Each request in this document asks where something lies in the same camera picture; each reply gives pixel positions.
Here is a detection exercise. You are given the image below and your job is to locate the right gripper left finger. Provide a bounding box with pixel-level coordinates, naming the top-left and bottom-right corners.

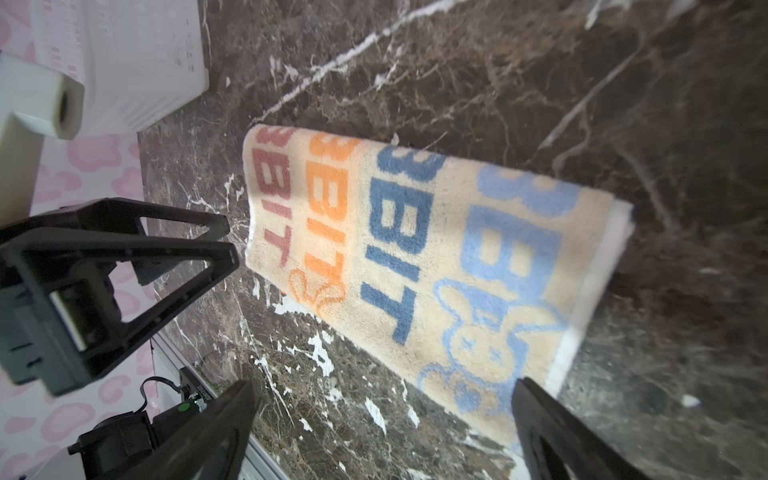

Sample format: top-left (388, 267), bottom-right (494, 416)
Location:
top-left (121, 380), bottom-right (257, 480)

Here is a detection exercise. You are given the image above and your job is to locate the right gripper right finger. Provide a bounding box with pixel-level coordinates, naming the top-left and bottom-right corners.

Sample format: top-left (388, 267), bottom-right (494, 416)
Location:
top-left (511, 377), bottom-right (648, 480)

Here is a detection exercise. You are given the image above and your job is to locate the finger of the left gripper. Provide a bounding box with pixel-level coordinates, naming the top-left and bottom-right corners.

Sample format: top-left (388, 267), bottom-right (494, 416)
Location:
top-left (1, 198), bottom-right (231, 251)
top-left (1, 228), bottom-right (239, 396)

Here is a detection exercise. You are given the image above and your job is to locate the white perforated plastic basket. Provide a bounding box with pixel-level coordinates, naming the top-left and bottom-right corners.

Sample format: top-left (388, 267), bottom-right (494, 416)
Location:
top-left (29, 0), bottom-right (209, 137)

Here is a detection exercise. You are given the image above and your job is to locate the rabbit print towel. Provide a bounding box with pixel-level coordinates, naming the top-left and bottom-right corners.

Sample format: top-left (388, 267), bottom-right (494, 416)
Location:
top-left (242, 124), bottom-right (635, 460)

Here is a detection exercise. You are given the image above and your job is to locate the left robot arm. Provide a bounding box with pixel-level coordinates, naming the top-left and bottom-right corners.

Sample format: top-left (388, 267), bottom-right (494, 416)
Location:
top-left (1, 198), bottom-right (256, 479)

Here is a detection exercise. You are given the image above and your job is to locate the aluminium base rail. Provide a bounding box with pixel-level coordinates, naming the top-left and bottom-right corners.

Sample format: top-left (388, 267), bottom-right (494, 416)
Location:
top-left (149, 334), bottom-right (288, 479)

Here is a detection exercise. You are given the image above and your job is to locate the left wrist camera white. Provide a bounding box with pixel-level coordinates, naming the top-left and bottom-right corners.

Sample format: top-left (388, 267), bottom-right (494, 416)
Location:
top-left (1, 51), bottom-right (85, 225)

